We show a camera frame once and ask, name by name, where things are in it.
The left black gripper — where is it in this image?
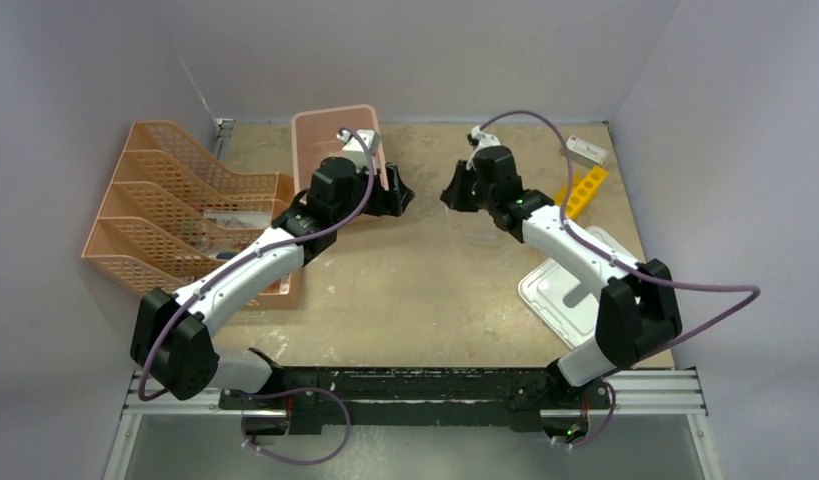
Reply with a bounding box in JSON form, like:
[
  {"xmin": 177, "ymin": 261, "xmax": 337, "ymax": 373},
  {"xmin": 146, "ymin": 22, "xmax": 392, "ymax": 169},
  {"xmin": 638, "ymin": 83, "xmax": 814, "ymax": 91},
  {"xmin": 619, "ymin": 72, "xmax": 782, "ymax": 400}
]
[{"xmin": 333, "ymin": 162, "xmax": 412, "ymax": 227}]

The white plastic tray lid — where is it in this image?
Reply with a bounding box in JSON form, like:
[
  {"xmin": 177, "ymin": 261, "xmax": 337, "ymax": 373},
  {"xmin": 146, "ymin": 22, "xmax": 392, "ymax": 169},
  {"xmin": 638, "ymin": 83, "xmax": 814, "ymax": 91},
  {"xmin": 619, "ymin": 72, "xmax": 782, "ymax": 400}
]
[{"xmin": 518, "ymin": 220, "xmax": 607, "ymax": 348}]

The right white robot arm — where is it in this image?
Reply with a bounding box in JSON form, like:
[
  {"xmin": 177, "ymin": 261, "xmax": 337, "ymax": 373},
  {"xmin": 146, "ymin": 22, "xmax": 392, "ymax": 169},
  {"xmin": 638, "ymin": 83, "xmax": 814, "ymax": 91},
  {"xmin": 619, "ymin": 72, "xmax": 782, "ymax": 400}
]
[{"xmin": 440, "ymin": 146, "xmax": 682, "ymax": 407}]

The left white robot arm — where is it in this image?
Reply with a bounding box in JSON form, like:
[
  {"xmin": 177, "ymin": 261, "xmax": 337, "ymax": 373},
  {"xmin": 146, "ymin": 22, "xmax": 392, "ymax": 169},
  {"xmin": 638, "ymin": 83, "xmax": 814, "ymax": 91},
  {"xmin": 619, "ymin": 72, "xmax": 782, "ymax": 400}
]
[{"xmin": 130, "ymin": 157, "xmax": 415, "ymax": 409}]

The clear plastic tube rack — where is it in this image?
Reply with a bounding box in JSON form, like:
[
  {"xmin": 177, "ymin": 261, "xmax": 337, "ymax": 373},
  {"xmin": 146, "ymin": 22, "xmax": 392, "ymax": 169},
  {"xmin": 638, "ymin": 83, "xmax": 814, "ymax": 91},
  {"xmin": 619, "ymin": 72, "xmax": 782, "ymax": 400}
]
[{"xmin": 446, "ymin": 210, "xmax": 501, "ymax": 247}]

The pink plastic bin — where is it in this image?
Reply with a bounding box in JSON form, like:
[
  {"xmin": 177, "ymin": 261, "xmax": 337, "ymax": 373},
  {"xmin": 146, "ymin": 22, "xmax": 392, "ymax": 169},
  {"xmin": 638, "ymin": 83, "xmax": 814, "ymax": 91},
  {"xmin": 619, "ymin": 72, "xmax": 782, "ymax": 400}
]
[{"xmin": 291, "ymin": 105, "xmax": 388, "ymax": 226}]

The small white red box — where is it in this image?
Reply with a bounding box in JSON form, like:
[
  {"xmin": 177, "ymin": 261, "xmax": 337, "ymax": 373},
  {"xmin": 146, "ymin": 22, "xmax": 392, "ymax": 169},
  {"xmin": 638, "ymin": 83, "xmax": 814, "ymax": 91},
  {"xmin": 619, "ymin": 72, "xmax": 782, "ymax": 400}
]
[{"xmin": 565, "ymin": 135, "xmax": 609, "ymax": 168}]

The yellow test tube rack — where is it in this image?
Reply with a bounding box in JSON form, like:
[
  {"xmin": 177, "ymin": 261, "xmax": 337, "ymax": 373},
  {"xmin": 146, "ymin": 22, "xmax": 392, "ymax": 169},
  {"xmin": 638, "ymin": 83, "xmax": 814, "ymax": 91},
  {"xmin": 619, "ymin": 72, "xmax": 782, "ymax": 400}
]
[{"xmin": 565, "ymin": 166, "xmax": 609, "ymax": 219}]

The orange mesh file rack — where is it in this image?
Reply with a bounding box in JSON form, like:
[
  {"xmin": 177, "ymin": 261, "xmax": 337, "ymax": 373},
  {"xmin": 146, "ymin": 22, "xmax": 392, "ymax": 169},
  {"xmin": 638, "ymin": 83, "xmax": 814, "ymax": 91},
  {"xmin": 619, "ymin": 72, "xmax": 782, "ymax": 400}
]
[{"xmin": 81, "ymin": 121, "xmax": 294, "ymax": 295}]

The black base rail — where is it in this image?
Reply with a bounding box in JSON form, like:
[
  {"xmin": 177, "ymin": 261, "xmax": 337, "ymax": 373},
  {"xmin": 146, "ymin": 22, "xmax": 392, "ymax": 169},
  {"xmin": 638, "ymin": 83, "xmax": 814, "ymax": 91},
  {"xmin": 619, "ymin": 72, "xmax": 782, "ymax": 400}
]
[{"xmin": 120, "ymin": 365, "xmax": 708, "ymax": 439}]

